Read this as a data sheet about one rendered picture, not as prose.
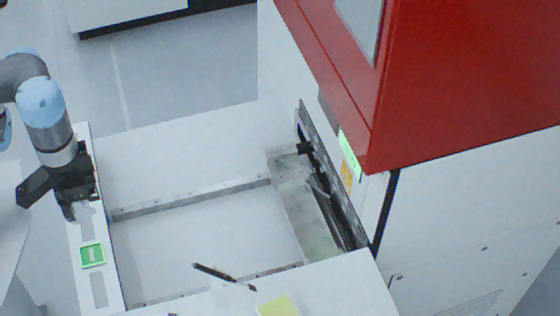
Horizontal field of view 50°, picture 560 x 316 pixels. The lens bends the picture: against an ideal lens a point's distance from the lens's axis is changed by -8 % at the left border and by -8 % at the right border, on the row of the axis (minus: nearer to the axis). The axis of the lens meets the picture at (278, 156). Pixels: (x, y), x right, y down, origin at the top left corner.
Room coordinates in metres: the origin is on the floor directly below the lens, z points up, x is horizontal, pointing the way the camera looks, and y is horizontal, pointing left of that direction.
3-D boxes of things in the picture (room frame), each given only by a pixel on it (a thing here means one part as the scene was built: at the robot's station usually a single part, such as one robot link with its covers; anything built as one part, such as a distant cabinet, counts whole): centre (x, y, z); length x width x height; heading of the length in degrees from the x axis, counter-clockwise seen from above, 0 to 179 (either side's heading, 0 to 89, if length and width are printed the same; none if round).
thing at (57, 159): (0.68, 0.38, 1.33); 0.08 x 0.08 x 0.05
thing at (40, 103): (0.68, 0.38, 1.41); 0.09 x 0.08 x 0.11; 33
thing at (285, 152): (1.03, 0.00, 0.89); 0.08 x 0.03 x 0.03; 110
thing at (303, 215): (0.88, -0.06, 0.87); 0.36 x 0.08 x 0.03; 20
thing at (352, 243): (0.93, -0.12, 0.89); 0.44 x 0.02 x 0.10; 20
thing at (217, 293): (0.58, 0.09, 1.03); 0.06 x 0.04 x 0.13; 110
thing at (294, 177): (0.95, -0.03, 0.89); 0.08 x 0.03 x 0.03; 110
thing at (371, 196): (1.11, -0.07, 1.02); 0.82 x 0.03 x 0.40; 20
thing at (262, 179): (0.94, 0.17, 0.84); 0.50 x 0.02 x 0.03; 110
